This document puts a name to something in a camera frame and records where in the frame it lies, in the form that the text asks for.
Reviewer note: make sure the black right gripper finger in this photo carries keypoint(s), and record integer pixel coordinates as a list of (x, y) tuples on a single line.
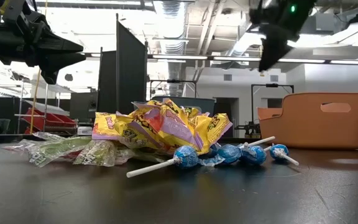
[(280, 46), (266, 46)]

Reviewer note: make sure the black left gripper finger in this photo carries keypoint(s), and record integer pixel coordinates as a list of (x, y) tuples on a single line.
[(57, 60), (54, 42)]

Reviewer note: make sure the yellow sour candy packet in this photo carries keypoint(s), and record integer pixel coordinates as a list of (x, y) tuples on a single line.
[(166, 130), (216, 124), (191, 112), (110, 124)]

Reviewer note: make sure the blue-grey plastic bin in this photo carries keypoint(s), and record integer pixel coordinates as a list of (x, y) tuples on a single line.
[(204, 109)]

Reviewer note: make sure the yellow tag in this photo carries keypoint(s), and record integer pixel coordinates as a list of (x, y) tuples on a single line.
[(5, 7)]

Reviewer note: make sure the red shelf rack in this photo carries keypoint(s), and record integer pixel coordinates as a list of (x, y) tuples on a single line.
[(51, 121)]

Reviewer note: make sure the orange plastic bin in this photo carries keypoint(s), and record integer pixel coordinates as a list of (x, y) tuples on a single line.
[(306, 130)]

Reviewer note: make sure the black stand frame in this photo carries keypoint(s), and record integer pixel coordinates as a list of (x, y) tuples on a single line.
[(172, 81), (272, 85)]

